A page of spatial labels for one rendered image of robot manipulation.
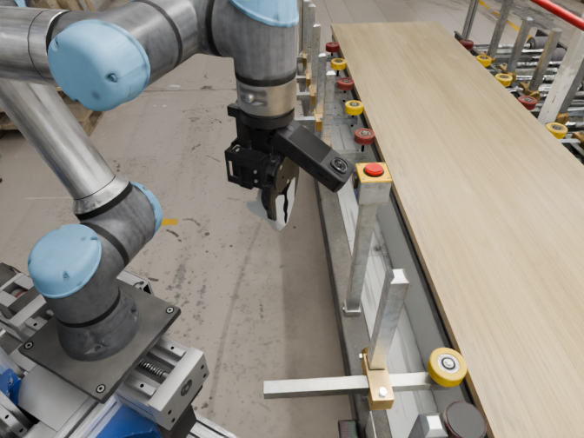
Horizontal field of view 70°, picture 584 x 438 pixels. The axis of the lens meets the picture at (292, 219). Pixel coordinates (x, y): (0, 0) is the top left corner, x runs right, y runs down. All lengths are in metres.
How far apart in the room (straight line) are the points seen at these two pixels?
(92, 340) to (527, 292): 1.03
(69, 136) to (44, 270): 0.23
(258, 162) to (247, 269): 1.82
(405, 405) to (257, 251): 1.42
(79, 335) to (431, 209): 1.04
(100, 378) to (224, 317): 1.35
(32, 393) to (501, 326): 1.04
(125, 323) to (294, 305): 1.41
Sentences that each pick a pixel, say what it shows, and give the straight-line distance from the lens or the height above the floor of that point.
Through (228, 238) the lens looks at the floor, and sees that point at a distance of 2.55.
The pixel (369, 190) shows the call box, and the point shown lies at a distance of 0.95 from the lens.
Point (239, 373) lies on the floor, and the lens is 2.01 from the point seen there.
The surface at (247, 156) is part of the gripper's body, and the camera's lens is 0.57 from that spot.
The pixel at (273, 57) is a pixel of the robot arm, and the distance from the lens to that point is 0.49.
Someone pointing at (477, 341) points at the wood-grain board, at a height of 0.90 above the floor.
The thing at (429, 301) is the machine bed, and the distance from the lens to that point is 1.26.
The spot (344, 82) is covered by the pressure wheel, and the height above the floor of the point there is 0.91.
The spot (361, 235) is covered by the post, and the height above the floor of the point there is 1.04.
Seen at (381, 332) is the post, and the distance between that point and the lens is 0.93.
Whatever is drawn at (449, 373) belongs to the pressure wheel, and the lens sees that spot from 1.03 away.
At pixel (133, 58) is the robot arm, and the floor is 1.62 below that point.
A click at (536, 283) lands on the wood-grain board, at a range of 1.29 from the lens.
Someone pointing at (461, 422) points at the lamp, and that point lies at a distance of 0.74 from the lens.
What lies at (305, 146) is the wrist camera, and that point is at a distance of 0.55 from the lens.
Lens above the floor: 1.77
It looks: 42 degrees down
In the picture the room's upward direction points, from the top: straight up
